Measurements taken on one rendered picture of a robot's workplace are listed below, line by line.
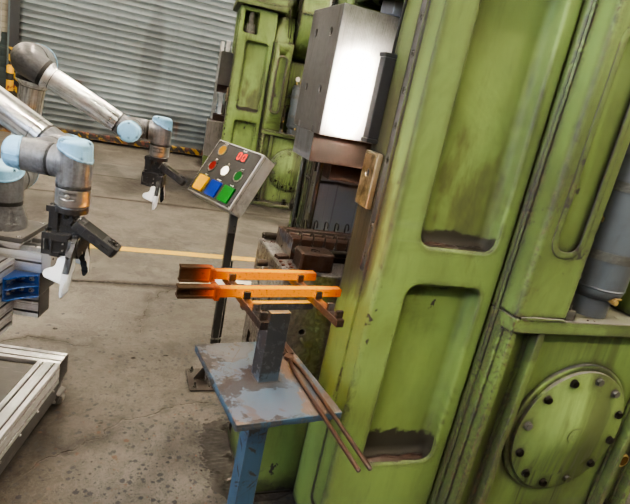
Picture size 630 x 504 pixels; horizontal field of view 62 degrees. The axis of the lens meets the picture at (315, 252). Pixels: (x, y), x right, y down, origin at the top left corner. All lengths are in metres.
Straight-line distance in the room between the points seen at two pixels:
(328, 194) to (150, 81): 7.76
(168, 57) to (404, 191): 8.43
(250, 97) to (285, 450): 5.21
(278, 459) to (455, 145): 1.31
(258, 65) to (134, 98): 3.48
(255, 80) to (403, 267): 5.37
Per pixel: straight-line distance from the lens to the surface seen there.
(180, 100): 9.76
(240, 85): 6.73
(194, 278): 1.46
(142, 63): 9.71
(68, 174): 1.28
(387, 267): 1.55
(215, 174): 2.42
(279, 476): 2.20
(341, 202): 2.17
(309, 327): 1.85
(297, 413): 1.41
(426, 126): 1.50
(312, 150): 1.80
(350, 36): 1.77
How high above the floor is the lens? 1.49
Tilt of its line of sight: 16 degrees down
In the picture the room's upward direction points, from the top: 12 degrees clockwise
